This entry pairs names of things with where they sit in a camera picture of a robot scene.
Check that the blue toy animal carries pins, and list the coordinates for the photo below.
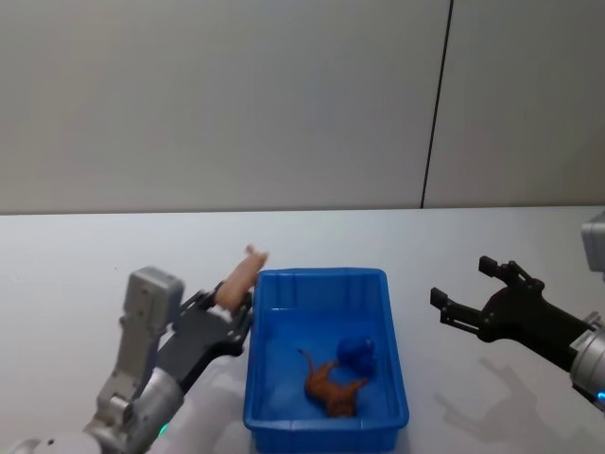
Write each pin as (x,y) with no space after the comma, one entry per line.
(357,352)

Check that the blue plastic bin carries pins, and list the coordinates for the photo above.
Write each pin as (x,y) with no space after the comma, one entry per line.
(283,340)

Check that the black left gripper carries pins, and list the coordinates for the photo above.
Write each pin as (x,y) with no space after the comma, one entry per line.
(203,336)

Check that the pink toy pig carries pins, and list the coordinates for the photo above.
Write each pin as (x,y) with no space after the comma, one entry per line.
(238,281)

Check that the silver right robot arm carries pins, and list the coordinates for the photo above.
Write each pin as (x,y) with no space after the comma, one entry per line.
(591,359)

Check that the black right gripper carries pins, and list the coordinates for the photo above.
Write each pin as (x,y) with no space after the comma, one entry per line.
(529,317)

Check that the brown toy animal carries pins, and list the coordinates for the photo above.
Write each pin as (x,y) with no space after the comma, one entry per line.
(331,390)

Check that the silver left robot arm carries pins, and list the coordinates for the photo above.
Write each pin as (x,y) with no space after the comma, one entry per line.
(142,331)

